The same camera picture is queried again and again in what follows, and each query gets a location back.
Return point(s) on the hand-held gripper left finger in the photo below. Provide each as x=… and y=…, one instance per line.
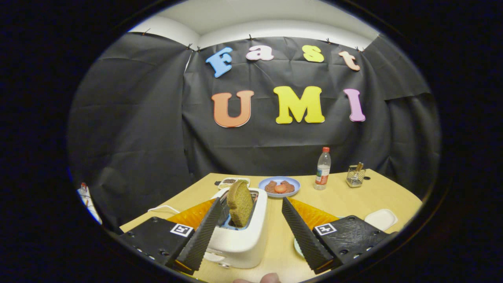
x=200, y=239

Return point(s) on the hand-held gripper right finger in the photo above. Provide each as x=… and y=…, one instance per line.
x=302, y=236

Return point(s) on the white toaster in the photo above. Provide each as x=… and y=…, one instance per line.
x=239, y=243

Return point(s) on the wooden chopsticks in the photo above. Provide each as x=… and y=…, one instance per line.
x=358, y=167

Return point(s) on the white divided condiment tray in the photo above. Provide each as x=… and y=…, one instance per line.
x=234, y=182

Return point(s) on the red tomato slice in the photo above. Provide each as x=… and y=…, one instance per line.
x=280, y=189

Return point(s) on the blue round plate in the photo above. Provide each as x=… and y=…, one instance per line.
x=292, y=181

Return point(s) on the brown meat slice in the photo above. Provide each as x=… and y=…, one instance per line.
x=289, y=186
x=270, y=186

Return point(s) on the black backdrop cloth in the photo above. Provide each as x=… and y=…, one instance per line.
x=157, y=118

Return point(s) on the brown toasted bread slice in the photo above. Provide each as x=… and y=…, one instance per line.
x=240, y=204

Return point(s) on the clear bottle with red label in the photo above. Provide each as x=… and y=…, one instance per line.
x=322, y=173

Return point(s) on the white rectangular plate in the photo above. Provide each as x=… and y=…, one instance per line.
x=381, y=219

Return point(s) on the light green round plate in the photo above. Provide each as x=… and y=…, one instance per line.
x=298, y=248

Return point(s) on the white red blue object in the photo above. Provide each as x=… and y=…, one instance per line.
x=87, y=200

